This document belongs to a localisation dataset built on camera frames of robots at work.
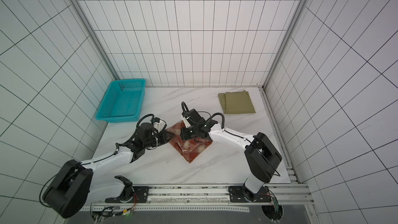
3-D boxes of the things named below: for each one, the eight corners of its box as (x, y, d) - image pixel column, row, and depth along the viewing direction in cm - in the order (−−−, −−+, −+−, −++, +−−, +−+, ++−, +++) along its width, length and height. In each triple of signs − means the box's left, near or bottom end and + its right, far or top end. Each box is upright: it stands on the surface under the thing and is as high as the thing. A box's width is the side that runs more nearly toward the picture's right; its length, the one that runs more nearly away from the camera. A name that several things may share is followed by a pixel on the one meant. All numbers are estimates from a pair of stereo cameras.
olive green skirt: (220, 114, 106) (220, 111, 104) (218, 93, 119) (218, 90, 116) (253, 114, 106) (255, 111, 104) (248, 94, 119) (249, 91, 116)
